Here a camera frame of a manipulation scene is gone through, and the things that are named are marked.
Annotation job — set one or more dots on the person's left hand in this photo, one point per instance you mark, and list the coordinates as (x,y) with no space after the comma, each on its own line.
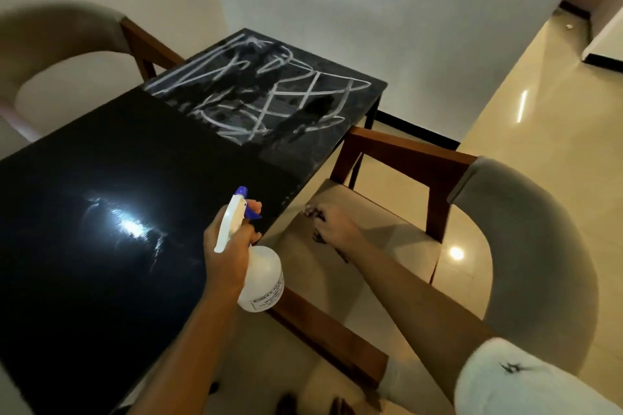
(226,264)

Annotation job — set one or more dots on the person's right hand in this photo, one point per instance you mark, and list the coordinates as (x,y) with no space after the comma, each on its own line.
(338,231)

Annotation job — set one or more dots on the person's right fingers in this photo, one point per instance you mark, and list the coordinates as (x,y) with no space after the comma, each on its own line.
(327,221)

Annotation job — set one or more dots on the dark cleaning cloth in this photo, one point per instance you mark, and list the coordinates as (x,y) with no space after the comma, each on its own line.
(319,236)

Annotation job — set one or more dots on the white spray bottle blue nozzle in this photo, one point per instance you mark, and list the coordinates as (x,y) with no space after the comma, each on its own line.
(263,278)

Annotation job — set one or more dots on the person's right forearm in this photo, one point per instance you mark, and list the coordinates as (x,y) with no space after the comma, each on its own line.
(418,312)

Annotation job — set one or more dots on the person's left forearm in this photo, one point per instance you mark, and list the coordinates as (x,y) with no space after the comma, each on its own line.
(194,351)

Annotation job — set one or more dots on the wooden chair grey backrest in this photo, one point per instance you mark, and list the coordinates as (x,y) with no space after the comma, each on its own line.
(535,254)
(53,35)

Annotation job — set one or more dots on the white shirt sleeve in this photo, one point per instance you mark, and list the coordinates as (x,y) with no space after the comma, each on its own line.
(525,385)

